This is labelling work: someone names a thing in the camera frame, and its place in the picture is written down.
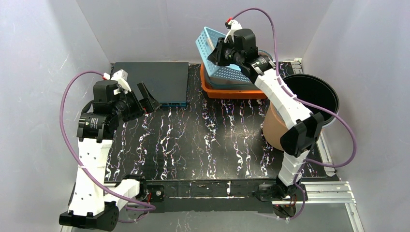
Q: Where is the light blue perforated basket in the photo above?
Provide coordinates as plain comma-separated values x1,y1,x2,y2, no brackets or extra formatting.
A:
195,27,252,85

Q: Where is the dark teal transparent container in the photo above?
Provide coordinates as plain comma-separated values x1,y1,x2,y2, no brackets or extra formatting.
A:
199,49,258,90

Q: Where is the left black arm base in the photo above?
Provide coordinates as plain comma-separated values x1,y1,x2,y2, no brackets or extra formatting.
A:
121,174,164,224

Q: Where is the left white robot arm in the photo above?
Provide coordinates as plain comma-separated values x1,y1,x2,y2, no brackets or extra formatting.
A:
59,80,160,232

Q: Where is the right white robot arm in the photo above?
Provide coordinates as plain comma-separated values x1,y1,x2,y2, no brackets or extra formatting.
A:
207,28,324,198

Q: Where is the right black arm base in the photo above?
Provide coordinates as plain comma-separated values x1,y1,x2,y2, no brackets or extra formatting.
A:
252,178,308,221

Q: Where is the orange plastic tray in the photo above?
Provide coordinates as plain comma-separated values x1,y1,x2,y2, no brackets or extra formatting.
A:
200,64,267,100

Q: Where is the tan bucket with black liner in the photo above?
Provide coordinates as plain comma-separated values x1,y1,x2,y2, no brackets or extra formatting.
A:
263,73,340,151

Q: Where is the dark blue network switch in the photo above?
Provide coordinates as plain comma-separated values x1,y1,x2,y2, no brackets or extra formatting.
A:
112,62,189,107

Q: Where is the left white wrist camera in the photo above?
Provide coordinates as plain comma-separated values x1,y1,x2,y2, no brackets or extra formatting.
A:
102,69,132,95

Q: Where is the aluminium frame rail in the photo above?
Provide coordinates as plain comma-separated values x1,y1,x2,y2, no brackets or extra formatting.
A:
69,59,366,232

